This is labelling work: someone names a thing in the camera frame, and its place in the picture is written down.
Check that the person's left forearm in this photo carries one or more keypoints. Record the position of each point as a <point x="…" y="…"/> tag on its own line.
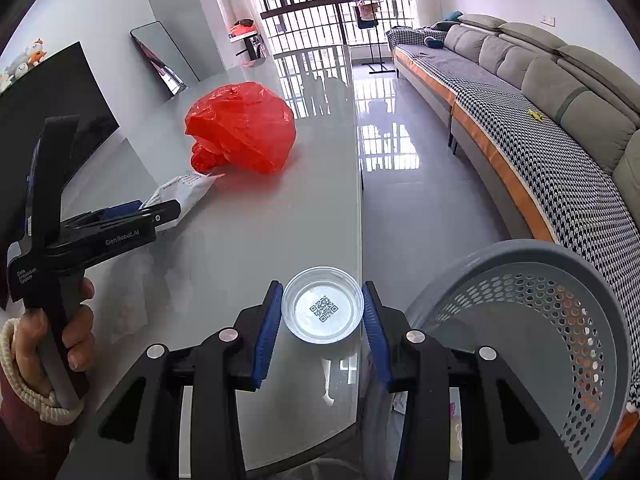
<point x="25" y="435"/>

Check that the garment on clothes stand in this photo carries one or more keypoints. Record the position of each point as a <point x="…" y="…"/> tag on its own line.
<point x="366" y="15"/>

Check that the houndstooth sofa cover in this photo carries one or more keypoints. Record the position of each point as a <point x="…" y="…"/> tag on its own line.
<point x="550" y="180"/>

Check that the white plastic packet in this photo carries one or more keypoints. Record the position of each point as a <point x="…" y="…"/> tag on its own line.
<point x="190" y="190"/>

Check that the small white plush toy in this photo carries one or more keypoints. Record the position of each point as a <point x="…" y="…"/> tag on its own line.
<point x="4" y="80"/>
<point x="19" y="68"/>
<point x="37" y="52"/>

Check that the red plastic bag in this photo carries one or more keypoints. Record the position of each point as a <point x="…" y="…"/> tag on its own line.
<point x="240" y="127"/>

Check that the grey fabric sofa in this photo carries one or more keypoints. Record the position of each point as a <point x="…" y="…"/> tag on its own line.
<point x="565" y="90"/>

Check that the small yellow toy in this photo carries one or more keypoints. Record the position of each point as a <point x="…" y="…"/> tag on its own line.
<point x="537" y="115"/>

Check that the black flat television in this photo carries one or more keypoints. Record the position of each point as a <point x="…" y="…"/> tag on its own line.
<point x="50" y="95"/>

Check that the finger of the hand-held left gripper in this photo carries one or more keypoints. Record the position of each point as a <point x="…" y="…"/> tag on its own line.
<point x="120" y="210"/>
<point x="165" y="212"/>

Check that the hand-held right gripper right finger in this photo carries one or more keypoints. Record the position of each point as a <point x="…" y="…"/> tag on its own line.
<point x="376" y="340"/>

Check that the leaning floor mirror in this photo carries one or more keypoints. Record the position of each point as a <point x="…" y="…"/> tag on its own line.
<point x="160" y="55"/>

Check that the person's left hand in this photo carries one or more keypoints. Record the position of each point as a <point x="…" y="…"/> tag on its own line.
<point x="80" y="330"/>

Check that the clear bowl with printed label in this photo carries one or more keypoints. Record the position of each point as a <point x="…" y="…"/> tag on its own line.
<point x="322" y="305"/>

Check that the window with black grille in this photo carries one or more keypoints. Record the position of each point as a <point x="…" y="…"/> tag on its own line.
<point x="320" y="15"/>

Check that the black clothes stand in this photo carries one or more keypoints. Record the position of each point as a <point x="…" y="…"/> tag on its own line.
<point x="372" y="50"/>

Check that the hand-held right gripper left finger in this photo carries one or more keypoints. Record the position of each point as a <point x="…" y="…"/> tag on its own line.
<point x="265" y="335"/>

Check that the dark blue pouch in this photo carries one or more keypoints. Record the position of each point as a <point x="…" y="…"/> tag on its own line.
<point x="432" y="42"/>

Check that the grey perforated plastic basket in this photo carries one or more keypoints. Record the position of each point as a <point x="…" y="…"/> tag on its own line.
<point x="565" y="330"/>

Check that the teal cushion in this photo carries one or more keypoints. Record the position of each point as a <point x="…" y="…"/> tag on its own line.
<point x="452" y="15"/>

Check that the orange cloth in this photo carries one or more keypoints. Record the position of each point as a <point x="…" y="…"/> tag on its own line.
<point x="243" y="27"/>

